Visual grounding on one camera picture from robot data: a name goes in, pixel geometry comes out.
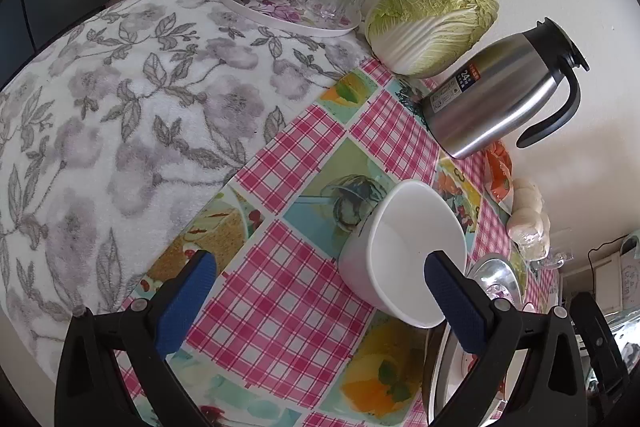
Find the pink floral round plate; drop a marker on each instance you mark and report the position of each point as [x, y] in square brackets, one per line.
[450, 370]

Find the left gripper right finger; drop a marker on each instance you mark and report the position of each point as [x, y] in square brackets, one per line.
[549, 390]

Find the stainless steel round pan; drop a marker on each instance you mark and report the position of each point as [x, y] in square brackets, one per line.
[498, 279]

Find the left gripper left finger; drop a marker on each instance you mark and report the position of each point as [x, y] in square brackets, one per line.
[90, 390]

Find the napa cabbage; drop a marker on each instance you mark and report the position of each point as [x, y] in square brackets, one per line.
[422, 38]

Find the bag of steamed buns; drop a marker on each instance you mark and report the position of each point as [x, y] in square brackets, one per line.
[529, 225]

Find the grey floral towel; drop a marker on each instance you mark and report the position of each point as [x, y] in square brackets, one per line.
[115, 137]

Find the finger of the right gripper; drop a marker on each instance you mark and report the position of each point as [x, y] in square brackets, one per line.
[605, 358]

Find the pink checkered tablecloth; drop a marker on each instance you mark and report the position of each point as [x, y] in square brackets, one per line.
[281, 340]

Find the clear glass mug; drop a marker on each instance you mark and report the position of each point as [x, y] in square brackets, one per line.
[556, 259]

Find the white floral tray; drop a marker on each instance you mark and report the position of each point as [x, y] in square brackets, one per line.
[288, 16]

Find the stainless steel thermos jug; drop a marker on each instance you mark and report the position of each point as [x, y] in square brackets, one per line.
[504, 86]

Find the orange snack packet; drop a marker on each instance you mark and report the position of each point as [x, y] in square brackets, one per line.
[500, 170]

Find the small white bowl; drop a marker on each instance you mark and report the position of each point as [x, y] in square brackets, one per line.
[382, 261]

